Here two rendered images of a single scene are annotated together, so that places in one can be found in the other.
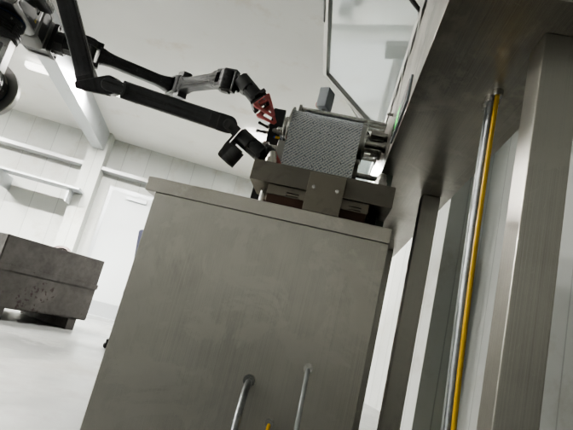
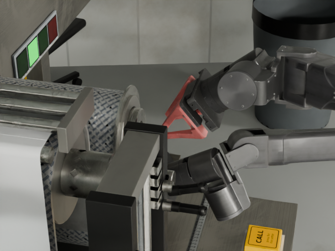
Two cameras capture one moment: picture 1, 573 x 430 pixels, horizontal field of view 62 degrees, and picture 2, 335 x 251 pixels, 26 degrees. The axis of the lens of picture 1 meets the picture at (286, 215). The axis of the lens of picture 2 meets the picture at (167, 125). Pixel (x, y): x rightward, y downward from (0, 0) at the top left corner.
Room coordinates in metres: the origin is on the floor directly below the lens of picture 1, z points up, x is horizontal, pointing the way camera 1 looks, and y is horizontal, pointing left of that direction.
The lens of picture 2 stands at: (2.54, 0.23, 1.90)
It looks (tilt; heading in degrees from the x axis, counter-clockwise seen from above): 32 degrees down; 186
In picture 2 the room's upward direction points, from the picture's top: straight up
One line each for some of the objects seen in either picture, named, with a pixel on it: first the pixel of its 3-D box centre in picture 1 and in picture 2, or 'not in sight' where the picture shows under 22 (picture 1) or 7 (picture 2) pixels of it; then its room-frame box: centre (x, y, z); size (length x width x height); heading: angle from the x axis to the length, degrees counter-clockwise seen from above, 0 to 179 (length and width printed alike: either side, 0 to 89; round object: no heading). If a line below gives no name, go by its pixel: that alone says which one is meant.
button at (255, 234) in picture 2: not in sight; (262, 241); (1.40, 0.31, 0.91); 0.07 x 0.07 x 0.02; 83
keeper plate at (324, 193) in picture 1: (324, 194); not in sight; (1.24, -0.09, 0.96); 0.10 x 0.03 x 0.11; 83
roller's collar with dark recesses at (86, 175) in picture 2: not in sight; (89, 175); (1.78, 0.05, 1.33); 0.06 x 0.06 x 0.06; 83
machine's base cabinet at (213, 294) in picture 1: (273, 358); not in sight; (2.46, -0.11, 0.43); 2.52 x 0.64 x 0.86; 173
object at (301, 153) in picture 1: (315, 168); not in sight; (1.45, -0.06, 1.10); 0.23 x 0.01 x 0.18; 83
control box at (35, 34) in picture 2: (400, 112); (37, 46); (1.10, -0.22, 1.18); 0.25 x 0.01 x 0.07; 173
